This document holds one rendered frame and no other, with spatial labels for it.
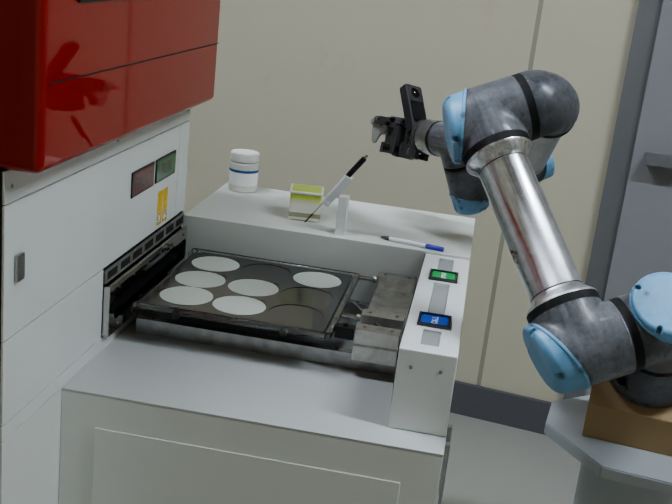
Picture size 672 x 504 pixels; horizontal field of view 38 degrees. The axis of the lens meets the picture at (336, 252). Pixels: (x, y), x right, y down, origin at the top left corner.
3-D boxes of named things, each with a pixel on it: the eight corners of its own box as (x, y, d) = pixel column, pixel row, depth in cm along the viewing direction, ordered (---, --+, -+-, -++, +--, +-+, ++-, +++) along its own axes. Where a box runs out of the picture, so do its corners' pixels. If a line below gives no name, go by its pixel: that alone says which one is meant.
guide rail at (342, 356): (135, 332, 185) (136, 317, 184) (139, 328, 187) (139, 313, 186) (397, 376, 179) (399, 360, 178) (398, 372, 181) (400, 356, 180)
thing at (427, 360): (387, 427, 159) (398, 347, 155) (416, 315, 211) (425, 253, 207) (445, 437, 158) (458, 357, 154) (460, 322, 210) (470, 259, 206)
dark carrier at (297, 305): (138, 304, 179) (138, 301, 179) (195, 253, 212) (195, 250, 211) (323, 334, 175) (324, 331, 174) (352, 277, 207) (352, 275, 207)
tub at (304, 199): (286, 219, 219) (289, 190, 217) (288, 211, 226) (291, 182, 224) (320, 223, 219) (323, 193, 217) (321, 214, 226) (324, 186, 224)
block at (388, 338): (353, 343, 176) (355, 328, 175) (356, 337, 179) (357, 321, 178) (397, 350, 175) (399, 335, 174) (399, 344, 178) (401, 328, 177)
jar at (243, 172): (224, 190, 238) (227, 152, 235) (232, 184, 245) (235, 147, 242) (252, 194, 237) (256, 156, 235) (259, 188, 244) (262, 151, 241)
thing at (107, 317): (99, 336, 175) (101, 286, 172) (177, 266, 217) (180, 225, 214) (108, 337, 175) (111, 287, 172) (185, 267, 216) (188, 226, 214)
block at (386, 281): (375, 288, 206) (377, 275, 206) (377, 283, 210) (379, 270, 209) (413, 294, 205) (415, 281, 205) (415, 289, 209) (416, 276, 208)
